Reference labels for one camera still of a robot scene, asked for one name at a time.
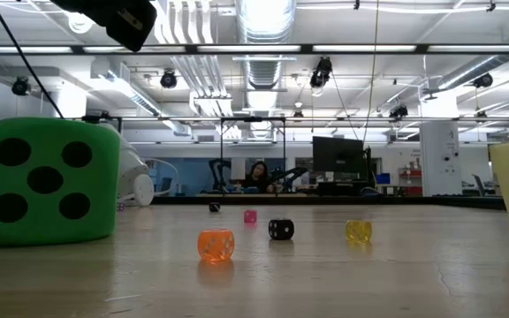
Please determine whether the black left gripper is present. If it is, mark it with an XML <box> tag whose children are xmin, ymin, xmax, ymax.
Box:
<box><xmin>49</xmin><ymin>0</ymin><xmax>158</xmax><ymax>53</ymax></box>

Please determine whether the large green foam die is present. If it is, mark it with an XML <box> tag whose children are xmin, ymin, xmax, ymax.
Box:
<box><xmin>0</xmin><ymin>117</ymin><xmax>121</xmax><ymax>247</ymax></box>

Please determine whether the small orange translucent die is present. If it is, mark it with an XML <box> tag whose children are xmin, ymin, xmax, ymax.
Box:
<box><xmin>197</xmin><ymin>228</ymin><xmax>236</xmax><ymax>262</ymax></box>

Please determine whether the small yellow translucent die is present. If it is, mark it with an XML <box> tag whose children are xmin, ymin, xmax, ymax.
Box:
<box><xmin>345</xmin><ymin>219</ymin><xmax>373</xmax><ymax>244</ymax></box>

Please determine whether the black overhead beam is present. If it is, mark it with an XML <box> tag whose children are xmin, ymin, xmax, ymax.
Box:
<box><xmin>0</xmin><ymin>42</ymin><xmax>509</xmax><ymax>57</ymax></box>

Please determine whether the person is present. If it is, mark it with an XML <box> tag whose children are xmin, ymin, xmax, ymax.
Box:
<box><xmin>240</xmin><ymin>160</ymin><xmax>278</xmax><ymax>194</ymax></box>

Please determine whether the black monitor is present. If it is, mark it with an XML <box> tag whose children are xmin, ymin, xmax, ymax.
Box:
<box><xmin>312</xmin><ymin>135</ymin><xmax>368</xmax><ymax>174</ymax></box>

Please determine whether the red shelf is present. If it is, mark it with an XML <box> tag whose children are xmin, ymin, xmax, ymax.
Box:
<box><xmin>398</xmin><ymin>166</ymin><xmax>424</xmax><ymax>196</ymax></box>

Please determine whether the white pillar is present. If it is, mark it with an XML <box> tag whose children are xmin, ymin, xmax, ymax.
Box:
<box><xmin>419</xmin><ymin>119</ymin><xmax>464</xmax><ymax>198</ymax></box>

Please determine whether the black hanging camera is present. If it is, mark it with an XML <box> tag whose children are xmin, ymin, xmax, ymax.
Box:
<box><xmin>159</xmin><ymin>69</ymin><xmax>179</xmax><ymax>90</ymax></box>
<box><xmin>11</xmin><ymin>75</ymin><xmax>31</xmax><ymax>97</ymax></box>
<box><xmin>473</xmin><ymin>72</ymin><xmax>495</xmax><ymax>89</ymax></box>
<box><xmin>389</xmin><ymin>103</ymin><xmax>410</xmax><ymax>121</ymax></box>
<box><xmin>309</xmin><ymin>56</ymin><xmax>334</xmax><ymax>89</ymax></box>

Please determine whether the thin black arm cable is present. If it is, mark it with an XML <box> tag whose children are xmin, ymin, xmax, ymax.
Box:
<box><xmin>0</xmin><ymin>0</ymin><xmax>65</xmax><ymax>119</ymax></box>

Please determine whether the silver ventilation duct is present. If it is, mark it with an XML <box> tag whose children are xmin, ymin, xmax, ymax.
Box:
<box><xmin>235</xmin><ymin>0</ymin><xmax>298</xmax><ymax>92</ymax></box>

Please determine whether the white cylindrical security camera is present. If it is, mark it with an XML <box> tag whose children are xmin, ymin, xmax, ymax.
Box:
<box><xmin>98</xmin><ymin>121</ymin><xmax>156</xmax><ymax>208</ymax></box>

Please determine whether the white camera cable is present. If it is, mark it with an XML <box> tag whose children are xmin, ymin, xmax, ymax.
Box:
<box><xmin>141</xmin><ymin>156</ymin><xmax>181</xmax><ymax>196</ymax></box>

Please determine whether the black distant station frame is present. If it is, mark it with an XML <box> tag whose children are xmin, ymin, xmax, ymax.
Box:
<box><xmin>219</xmin><ymin>116</ymin><xmax>287</xmax><ymax>195</ymax></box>

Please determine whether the thin black horizontal rail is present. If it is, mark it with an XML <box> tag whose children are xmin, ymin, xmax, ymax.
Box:
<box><xmin>62</xmin><ymin>115</ymin><xmax>509</xmax><ymax>123</ymax></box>

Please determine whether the black aluminium table frame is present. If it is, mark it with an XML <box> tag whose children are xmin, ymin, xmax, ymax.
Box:
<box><xmin>150</xmin><ymin>194</ymin><xmax>507</xmax><ymax>211</ymax></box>

